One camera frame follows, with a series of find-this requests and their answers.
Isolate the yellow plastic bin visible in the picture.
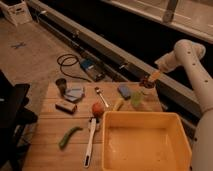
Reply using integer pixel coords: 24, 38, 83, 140
102, 111, 192, 171

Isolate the red apple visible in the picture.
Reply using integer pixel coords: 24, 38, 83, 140
92, 102, 104, 117

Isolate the blue power box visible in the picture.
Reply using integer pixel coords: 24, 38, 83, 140
80, 59, 105, 82

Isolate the green plastic cup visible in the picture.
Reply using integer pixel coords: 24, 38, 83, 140
131, 91, 142, 107

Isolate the dark metal cup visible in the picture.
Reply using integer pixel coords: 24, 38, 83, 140
55, 78, 67, 95

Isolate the black cable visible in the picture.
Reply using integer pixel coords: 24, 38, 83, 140
56, 53, 93, 83

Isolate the yellow banana piece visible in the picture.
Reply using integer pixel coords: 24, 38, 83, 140
113, 98, 124, 111

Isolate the white storage box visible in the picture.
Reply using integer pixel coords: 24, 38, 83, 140
0, 0, 32, 26

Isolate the blue sponge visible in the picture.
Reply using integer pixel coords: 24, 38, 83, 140
118, 84, 131, 100

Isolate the black chair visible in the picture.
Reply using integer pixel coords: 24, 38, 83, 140
0, 70, 38, 171

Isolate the green chili pepper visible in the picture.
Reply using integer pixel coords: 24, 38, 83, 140
59, 126, 82, 149

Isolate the metal spoon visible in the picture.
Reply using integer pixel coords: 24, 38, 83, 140
95, 87, 109, 108

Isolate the brown rectangular block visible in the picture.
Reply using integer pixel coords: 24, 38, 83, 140
55, 101, 77, 114

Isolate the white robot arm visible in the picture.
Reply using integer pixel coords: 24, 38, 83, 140
155, 39, 213, 171

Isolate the dark grape bunch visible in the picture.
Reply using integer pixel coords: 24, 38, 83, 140
140, 77, 155, 88

